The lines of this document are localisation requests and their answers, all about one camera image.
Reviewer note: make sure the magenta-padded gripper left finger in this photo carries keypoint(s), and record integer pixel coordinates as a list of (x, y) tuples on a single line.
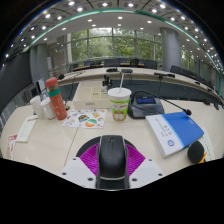
[(89, 160)]

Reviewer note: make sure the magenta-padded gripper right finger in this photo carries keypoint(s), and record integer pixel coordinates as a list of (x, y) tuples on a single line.
[(136, 160)]

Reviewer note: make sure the black computer mouse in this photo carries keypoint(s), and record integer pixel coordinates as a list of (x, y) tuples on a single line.
[(112, 156)]

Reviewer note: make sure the black mouse pad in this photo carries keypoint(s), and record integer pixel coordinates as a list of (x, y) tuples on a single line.
[(86, 144)]

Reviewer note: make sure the colourful sticker sheet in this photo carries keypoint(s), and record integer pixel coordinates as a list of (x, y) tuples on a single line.
[(85, 119)]

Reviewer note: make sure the blue and white book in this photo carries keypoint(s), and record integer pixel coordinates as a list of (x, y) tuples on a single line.
[(176, 131)]

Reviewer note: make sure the black gooseneck microphone console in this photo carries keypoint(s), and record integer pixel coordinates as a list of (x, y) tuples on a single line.
[(145, 106)]

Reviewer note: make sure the paper cup with straw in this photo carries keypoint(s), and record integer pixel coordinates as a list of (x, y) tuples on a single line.
[(119, 105)]

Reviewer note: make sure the red bottle with green band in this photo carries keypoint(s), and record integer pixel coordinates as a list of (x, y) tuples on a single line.
[(57, 100)]

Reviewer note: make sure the white paper leaflet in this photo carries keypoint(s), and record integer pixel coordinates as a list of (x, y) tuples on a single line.
[(26, 128)]

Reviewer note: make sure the red and white leaflet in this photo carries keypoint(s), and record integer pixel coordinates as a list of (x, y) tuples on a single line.
[(12, 146)]

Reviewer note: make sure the black desk microphone unit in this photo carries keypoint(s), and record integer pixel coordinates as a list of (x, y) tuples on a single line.
[(126, 71), (111, 70), (164, 75)]

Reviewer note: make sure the row of dark chairs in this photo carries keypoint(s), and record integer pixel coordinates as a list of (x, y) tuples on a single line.
[(111, 62)]

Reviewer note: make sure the round ceiling lights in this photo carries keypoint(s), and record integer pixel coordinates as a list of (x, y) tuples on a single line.
[(105, 4)]

